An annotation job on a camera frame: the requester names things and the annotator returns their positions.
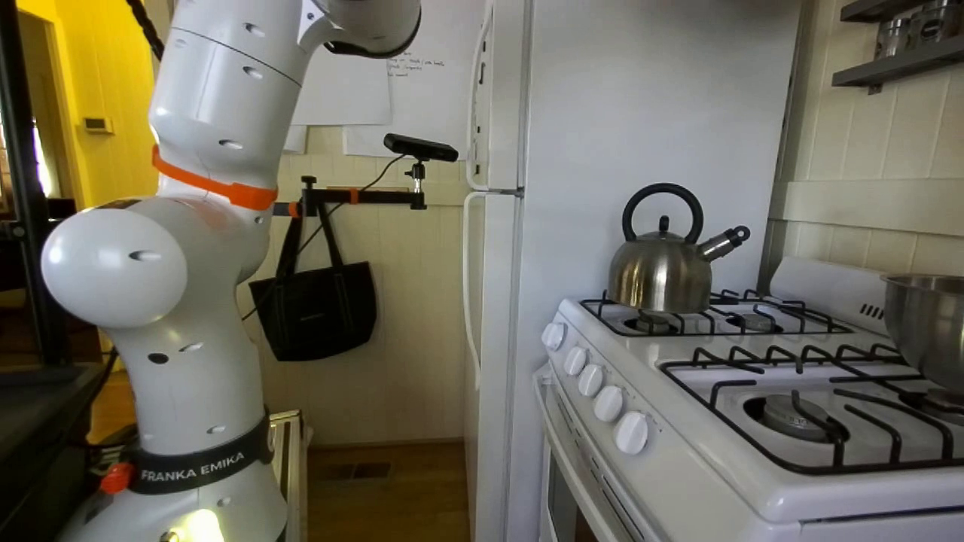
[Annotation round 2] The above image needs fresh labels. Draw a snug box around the metal container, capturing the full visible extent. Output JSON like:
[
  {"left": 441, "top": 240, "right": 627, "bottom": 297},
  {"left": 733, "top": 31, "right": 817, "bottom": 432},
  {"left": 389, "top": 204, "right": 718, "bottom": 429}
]
[{"left": 871, "top": 0, "right": 964, "bottom": 59}]

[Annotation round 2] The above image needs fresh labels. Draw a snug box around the silver metal bowl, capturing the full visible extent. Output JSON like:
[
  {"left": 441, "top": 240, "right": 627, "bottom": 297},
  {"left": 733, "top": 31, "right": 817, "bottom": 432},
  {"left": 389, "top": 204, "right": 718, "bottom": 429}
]
[{"left": 883, "top": 270, "right": 964, "bottom": 398}]

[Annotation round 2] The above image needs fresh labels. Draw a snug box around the white refrigerator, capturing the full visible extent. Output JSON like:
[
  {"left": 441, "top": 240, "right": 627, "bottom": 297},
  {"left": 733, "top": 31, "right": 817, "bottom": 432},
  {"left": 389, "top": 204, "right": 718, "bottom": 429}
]
[{"left": 457, "top": 0, "right": 808, "bottom": 542}]

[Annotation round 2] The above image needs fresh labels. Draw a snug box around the black stove grate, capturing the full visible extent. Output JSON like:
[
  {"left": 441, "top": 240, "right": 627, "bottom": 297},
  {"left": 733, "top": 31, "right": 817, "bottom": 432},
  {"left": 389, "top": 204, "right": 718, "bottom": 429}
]
[
  {"left": 577, "top": 285, "right": 855, "bottom": 342},
  {"left": 656, "top": 342, "right": 964, "bottom": 476}
]

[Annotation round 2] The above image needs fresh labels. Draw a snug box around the black metal shelving unit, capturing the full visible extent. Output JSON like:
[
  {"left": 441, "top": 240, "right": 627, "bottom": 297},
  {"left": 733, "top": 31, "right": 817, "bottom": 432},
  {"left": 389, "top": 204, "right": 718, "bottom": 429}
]
[{"left": 0, "top": 0, "right": 103, "bottom": 542}]

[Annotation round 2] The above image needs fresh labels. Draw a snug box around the white refrigerator door handle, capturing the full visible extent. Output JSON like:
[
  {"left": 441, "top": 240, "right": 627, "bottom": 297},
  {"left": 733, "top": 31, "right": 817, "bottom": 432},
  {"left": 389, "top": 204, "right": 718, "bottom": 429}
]
[{"left": 457, "top": 191, "right": 488, "bottom": 390}]

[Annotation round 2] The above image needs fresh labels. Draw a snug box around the dark floor vent grille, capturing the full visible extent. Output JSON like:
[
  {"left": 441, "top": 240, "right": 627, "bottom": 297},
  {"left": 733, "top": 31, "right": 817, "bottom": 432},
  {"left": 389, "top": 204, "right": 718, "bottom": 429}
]
[{"left": 315, "top": 457, "right": 398, "bottom": 485}]

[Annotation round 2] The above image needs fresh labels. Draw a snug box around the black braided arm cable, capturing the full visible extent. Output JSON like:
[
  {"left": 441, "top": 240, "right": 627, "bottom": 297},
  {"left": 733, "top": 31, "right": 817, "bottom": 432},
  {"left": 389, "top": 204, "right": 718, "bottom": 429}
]
[{"left": 121, "top": 0, "right": 171, "bottom": 60}]

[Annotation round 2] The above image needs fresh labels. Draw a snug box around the stainless steel kettle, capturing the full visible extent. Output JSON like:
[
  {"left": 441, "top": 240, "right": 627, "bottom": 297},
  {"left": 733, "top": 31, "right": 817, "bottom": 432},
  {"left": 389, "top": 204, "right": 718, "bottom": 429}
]
[{"left": 604, "top": 180, "right": 753, "bottom": 318}]

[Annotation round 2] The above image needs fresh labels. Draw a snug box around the black external camera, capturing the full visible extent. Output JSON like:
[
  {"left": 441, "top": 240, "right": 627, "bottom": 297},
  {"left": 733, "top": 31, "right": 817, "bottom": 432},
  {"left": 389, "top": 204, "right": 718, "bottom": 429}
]
[{"left": 378, "top": 129, "right": 461, "bottom": 166}]

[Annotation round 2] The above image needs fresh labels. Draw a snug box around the white handwritten wall sheet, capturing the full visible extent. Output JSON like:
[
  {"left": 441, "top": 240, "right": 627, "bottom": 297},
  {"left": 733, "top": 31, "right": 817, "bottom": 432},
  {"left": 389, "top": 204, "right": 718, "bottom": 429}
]
[{"left": 282, "top": 0, "right": 485, "bottom": 164}]

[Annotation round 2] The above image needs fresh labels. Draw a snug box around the dark wall shelf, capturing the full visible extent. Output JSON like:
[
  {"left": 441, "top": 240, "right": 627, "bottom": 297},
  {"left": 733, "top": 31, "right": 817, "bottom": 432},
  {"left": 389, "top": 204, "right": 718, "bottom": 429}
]
[{"left": 827, "top": 0, "right": 964, "bottom": 96}]

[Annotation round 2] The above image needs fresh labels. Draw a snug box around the white gas stove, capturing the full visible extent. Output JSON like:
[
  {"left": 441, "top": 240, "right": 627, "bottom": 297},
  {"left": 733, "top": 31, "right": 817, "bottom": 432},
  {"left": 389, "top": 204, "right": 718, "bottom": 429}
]
[{"left": 531, "top": 252, "right": 964, "bottom": 542}]

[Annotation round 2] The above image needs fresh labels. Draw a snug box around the round gas burner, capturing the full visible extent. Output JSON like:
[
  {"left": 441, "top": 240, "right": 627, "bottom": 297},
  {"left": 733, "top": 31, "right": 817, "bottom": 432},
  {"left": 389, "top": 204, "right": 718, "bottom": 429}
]
[{"left": 741, "top": 390, "right": 841, "bottom": 446}]

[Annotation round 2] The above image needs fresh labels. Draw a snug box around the black tote bag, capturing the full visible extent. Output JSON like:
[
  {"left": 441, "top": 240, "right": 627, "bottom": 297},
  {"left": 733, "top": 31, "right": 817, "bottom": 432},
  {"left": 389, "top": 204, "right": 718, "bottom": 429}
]
[{"left": 246, "top": 204, "right": 381, "bottom": 364}]

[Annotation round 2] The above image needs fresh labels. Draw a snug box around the small orange plastic part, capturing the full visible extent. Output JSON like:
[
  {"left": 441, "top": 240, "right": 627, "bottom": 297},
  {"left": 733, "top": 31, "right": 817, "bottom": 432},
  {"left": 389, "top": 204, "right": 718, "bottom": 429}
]
[{"left": 96, "top": 457, "right": 135, "bottom": 496}]

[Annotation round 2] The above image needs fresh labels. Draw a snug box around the white oven door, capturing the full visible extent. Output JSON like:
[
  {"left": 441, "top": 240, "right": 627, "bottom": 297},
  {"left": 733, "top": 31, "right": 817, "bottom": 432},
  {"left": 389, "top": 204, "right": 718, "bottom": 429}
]
[{"left": 531, "top": 364, "right": 703, "bottom": 542}]

